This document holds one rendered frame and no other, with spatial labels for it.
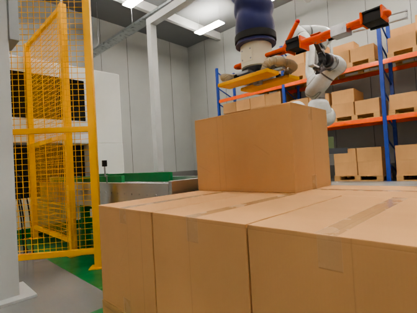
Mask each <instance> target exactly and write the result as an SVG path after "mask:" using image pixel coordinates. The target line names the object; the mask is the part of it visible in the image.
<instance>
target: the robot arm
mask: <svg viewBox="0 0 417 313"><path fill-rule="evenodd" d="M326 30H330V29H329V28H327V27H325V26H321V25H301V26H299V25H298V27H297V29H296V31H295V33H294V35H293V37H292V38H294V37H296V36H299V35H301V36H303V37H306V38H308V37H311V36H310V35H311V34H315V33H317V32H324V31H326ZM326 40H327V41H325V42H322V43H319V44H315V43H314V44H313V45H309V49H310V51H307V52H306V62H305V75H306V78H307V87H306V89H305V95H306V96H307V97H309V98H310V99H312V100H311V101H310V102H309V103H308V106H310V107H315V108H319V109H324V110H326V118H327V126H330V125H331V124H333V123H334V121H335V120H336V113H335V111H334V110H333V108H331V107H330V104H329V102H328V101H327V100H326V99H325V91H326V90H327V89H328V88H329V86H330V84H331V83H332V82H333V80H334V79H335V78H336V77H337V76H339V75H340V74H342V73H344V72H345V70H346V68H347V64H346V61H345V60H344V59H343V58H342V57H340V56H338V55H333V54H332V53H325V50H326V48H327V45H328V44H330V43H331V41H332V40H331V41H328V39H326ZM294 103H297V104H302V105H304V103H302V102H300V101H295V102H294Z"/></svg>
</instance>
